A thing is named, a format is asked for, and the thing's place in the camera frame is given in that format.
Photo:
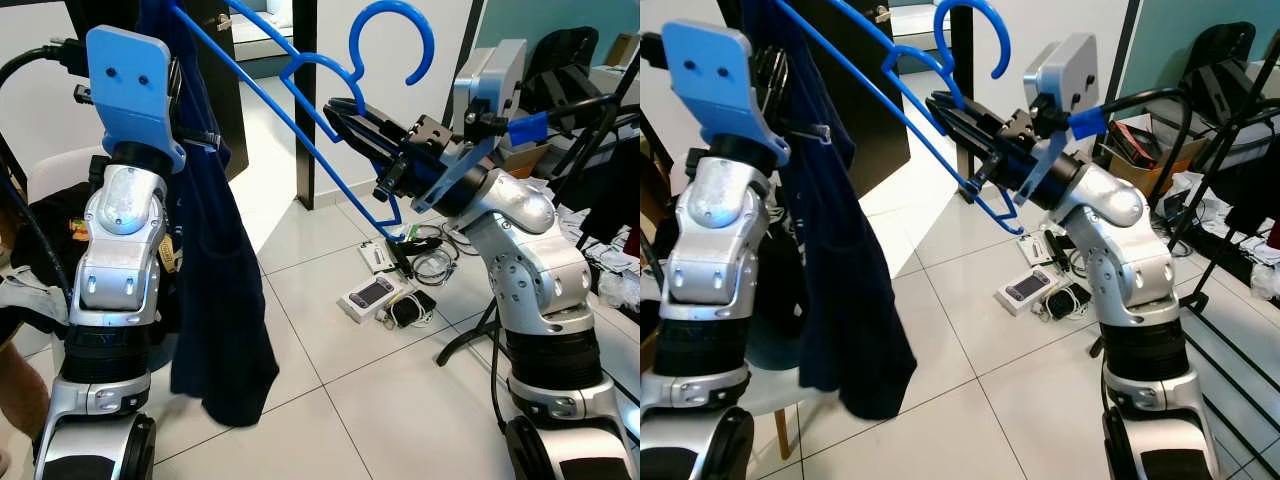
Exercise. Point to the navy blue printed shirt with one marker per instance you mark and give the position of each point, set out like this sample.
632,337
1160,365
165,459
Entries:
850,300
220,300

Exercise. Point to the black printed t-shirt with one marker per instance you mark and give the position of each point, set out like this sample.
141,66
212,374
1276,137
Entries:
50,215

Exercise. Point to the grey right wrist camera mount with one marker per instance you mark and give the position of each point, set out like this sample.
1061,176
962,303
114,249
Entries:
495,75
1065,70

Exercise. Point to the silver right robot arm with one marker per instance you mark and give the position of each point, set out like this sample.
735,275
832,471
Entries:
540,270
1130,260

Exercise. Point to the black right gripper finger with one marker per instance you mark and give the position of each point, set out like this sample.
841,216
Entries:
370,155
975,150
970,113
375,118

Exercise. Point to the blue plastic hanger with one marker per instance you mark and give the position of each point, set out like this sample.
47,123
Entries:
428,40
1006,38

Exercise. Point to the red black product box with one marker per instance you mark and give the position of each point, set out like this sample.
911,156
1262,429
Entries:
1140,140

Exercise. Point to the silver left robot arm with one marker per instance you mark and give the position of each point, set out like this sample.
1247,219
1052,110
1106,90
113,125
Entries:
120,260
720,270

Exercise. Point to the black backpack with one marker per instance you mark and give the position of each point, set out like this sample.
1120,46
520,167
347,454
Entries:
560,70
1215,65

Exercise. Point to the white handheld console box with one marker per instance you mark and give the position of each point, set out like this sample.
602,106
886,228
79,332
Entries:
1030,290
372,298

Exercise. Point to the white crumpled plastic bag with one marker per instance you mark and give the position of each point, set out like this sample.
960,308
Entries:
615,285
1200,210

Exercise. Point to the black door frame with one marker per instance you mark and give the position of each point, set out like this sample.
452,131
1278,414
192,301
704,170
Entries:
305,150
962,60

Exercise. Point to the white adapter package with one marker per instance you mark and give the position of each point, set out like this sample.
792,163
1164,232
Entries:
1035,250
377,258

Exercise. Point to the black metal clothes rack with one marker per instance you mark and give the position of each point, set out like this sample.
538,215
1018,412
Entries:
462,348
1232,278

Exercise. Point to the blue denim jeans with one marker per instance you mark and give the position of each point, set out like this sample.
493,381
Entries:
25,295

